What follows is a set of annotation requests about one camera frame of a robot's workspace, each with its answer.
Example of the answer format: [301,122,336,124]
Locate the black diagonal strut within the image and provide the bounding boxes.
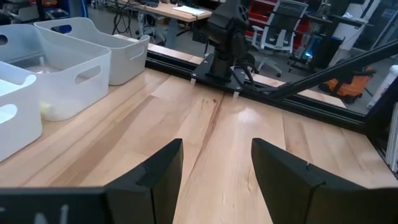
[267,39,398,101]

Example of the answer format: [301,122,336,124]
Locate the black frame post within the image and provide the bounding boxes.
[364,76,398,180]

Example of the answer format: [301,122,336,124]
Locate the orange shop vacuum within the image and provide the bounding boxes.
[319,65,377,104]

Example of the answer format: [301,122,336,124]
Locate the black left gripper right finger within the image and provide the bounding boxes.
[251,138,369,224]

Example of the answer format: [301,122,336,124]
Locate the wooden desk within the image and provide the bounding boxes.
[118,0,213,50]

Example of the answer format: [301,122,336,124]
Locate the white plastic bin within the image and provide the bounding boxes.
[34,17,150,86]
[0,61,44,163]

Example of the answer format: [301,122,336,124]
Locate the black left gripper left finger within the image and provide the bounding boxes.
[104,138,184,224]

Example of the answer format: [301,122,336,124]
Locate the white office chair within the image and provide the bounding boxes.
[251,0,309,78]

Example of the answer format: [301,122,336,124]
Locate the red shelf bins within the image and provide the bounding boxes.
[244,0,280,37]

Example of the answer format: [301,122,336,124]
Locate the black desk cables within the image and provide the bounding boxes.
[111,1,135,35]

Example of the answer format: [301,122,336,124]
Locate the white pillar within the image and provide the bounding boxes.
[329,0,382,68]

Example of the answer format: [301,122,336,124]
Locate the translucent plastic bin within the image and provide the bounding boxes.
[0,24,112,123]

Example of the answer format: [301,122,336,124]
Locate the blue bin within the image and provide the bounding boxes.
[58,0,90,34]

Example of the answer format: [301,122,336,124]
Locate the white keyboard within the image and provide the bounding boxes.
[172,5,208,17]

